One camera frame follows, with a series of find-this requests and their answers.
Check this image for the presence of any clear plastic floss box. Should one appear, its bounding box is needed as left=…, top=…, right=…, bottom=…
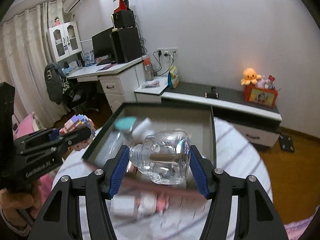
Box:
left=95, top=131, right=125, bottom=167

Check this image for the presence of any clear glass skull bottle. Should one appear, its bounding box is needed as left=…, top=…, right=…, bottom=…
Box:
left=129, top=131, right=191, bottom=185

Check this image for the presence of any white pink block figure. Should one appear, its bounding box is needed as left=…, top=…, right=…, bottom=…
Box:
left=135, top=192, right=169, bottom=216

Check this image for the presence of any teal oval case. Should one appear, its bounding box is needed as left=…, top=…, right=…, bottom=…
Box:
left=114, top=116, right=137, bottom=133

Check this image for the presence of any pink purple block figure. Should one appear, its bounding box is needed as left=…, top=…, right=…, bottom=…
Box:
left=59, top=114, right=96, bottom=151

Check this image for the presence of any rose gold metal cup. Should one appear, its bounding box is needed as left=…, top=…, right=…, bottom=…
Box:
left=125, top=161, right=139, bottom=177

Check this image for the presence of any white power adapter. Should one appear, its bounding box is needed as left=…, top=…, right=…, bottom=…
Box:
left=110, top=196, right=136, bottom=217

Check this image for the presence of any person's left hand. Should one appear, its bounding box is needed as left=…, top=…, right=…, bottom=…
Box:
left=1, top=179, right=42, bottom=239

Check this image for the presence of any pink and black storage box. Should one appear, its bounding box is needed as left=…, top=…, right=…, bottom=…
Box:
left=83, top=103, right=217, bottom=199

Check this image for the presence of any striped white bed cover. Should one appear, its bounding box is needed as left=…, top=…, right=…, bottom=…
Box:
left=52, top=118, right=273, bottom=239

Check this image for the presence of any black and white low cabinet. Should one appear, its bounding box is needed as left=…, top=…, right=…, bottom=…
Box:
left=161, top=82, right=282, bottom=147

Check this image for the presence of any small black device on cabinet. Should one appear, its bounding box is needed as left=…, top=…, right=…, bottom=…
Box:
left=204, top=86, right=219, bottom=99

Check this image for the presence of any white bedside table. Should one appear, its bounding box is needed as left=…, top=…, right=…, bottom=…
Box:
left=135, top=76, right=168, bottom=103

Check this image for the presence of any dark jacket on chair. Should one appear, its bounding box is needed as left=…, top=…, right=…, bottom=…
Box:
left=44, top=62, right=72, bottom=106

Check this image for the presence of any black office chair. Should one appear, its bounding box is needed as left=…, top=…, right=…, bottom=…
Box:
left=62, top=82, right=99, bottom=114

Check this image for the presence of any white computer desk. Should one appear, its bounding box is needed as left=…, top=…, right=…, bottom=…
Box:
left=67, top=56, right=146, bottom=112

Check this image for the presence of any black floor scale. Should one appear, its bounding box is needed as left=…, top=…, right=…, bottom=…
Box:
left=278, top=134, right=295, bottom=153

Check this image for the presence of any yellow blue snack bag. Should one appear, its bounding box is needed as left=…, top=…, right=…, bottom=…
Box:
left=168, top=63, right=180, bottom=89

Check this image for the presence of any red picture storage box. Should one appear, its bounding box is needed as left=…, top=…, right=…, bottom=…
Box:
left=244, top=85, right=278, bottom=108

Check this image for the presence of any orange lid water bottle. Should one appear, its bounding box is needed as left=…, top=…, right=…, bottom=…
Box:
left=143, top=57, right=154, bottom=81

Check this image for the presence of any orange octopus plush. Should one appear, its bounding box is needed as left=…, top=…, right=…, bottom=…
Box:
left=240, top=68, right=262, bottom=86

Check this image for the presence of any purple plush toy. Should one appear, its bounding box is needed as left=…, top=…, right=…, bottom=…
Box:
left=255, top=78, right=270, bottom=89

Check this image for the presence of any pink printed pillow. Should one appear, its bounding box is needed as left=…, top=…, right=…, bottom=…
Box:
left=284, top=210, right=319, bottom=239

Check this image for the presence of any beige curtain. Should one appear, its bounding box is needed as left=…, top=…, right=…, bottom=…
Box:
left=1, top=0, right=66, bottom=127

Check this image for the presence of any black computer tower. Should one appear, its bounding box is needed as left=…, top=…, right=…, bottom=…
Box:
left=111, top=27, right=142, bottom=63

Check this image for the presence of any black computer monitor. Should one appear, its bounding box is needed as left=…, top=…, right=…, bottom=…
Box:
left=92, top=27, right=116, bottom=66

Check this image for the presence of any pink doll on cabinet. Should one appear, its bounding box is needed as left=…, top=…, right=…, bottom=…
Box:
left=54, top=17, right=61, bottom=27

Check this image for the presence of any black speaker box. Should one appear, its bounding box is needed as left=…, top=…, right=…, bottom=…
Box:
left=112, top=10, right=135, bottom=29

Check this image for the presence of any red paper bag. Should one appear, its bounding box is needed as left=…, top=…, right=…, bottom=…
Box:
left=113, top=0, right=130, bottom=13

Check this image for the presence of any wall power outlet strip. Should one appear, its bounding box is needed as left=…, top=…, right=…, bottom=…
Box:
left=156, top=47, right=178, bottom=56

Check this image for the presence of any white wall cabinet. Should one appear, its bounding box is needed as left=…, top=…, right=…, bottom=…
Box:
left=47, top=21, right=82, bottom=62

